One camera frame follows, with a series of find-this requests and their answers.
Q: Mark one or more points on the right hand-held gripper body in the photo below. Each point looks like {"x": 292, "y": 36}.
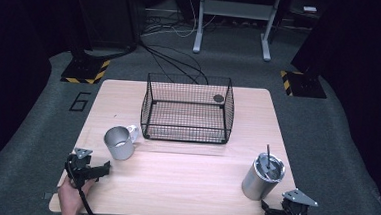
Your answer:
{"x": 294, "y": 207}

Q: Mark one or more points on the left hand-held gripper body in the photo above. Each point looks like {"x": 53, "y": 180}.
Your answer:
{"x": 80, "y": 166}

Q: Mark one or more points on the silver metal tumbler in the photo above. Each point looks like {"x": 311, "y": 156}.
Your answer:
{"x": 257, "y": 183}

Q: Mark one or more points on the person's left hand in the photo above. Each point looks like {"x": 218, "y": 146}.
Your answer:
{"x": 71, "y": 195}

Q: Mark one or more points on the dark straw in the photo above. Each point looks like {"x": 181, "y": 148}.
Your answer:
{"x": 268, "y": 155}

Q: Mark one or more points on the black yellow striped stand base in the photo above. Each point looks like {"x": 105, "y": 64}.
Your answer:
{"x": 302, "y": 84}
{"x": 86, "y": 70}

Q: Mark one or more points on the dark round tag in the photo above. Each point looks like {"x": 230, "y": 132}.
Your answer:
{"x": 218, "y": 98}

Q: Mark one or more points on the dark curtain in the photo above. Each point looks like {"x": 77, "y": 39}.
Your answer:
{"x": 362, "y": 58}
{"x": 12, "y": 43}

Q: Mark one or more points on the black cabinet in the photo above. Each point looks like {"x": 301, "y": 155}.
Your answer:
{"x": 107, "y": 12}

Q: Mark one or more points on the small white box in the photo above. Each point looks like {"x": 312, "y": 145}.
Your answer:
{"x": 309, "y": 9}

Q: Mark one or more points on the white metal stand frame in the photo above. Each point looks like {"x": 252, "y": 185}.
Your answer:
{"x": 238, "y": 9}

